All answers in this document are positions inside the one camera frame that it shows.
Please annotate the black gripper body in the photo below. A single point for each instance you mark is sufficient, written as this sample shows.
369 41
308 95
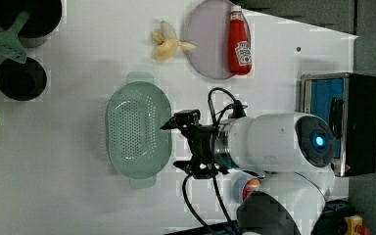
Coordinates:
199 138

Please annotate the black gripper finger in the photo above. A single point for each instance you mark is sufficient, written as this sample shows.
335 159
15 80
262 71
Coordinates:
183 165
170 124

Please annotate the green plastic strainer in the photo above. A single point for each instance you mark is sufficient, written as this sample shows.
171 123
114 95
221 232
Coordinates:
137 147

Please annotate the small blue bowl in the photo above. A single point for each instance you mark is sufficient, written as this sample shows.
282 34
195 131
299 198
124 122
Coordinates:
238 189

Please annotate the orange toy fruit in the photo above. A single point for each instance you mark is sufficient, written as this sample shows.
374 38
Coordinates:
249 187

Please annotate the peeled banana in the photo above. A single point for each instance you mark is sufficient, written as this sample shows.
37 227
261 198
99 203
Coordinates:
168 42

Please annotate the grey round plate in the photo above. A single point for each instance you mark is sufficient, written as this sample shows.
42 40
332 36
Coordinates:
208 29

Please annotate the red ketchup bottle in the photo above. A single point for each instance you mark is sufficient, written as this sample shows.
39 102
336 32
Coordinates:
239 48

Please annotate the silver black toaster oven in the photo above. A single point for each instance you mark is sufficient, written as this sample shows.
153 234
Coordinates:
347 102

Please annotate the small black pot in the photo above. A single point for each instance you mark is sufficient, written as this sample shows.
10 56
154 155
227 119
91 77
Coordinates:
22 82

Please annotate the large black pot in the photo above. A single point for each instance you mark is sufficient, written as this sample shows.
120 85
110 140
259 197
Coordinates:
45 15

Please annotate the yellow red stop button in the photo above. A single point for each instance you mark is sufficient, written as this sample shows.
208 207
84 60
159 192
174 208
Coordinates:
356 226

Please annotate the green slotted spatula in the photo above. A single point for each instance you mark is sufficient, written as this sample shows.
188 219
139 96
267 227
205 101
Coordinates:
10 45

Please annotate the dark blue table rail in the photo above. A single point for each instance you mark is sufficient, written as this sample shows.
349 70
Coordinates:
331 222

